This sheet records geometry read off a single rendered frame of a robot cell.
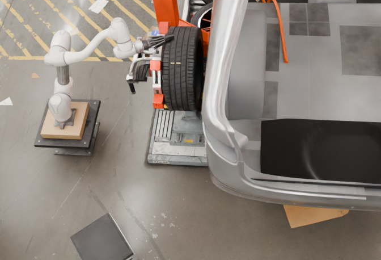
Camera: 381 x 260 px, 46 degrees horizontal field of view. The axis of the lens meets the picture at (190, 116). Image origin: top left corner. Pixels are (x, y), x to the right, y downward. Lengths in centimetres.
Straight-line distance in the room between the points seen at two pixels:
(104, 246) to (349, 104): 206
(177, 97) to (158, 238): 121
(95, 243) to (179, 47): 158
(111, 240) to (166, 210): 61
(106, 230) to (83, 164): 90
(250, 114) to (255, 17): 67
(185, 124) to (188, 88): 80
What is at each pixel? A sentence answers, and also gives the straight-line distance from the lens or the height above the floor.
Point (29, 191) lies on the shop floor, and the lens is 433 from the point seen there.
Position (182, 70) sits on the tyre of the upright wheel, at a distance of 323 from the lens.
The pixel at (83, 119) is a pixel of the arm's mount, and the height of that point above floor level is 37.
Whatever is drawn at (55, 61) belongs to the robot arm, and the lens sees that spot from 347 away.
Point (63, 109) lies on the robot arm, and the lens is 393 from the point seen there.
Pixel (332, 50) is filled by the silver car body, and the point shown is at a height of 104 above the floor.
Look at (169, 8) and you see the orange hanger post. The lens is 366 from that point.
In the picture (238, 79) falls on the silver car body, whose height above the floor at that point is 120.
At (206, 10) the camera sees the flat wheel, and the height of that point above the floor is 50.
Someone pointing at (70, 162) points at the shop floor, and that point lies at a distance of 432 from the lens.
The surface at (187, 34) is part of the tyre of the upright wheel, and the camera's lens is 335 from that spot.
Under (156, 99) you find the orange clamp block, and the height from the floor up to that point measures 89.
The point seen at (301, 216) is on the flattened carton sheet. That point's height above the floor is 1.
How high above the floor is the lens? 361
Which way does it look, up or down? 57 degrees down
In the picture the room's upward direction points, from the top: 9 degrees counter-clockwise
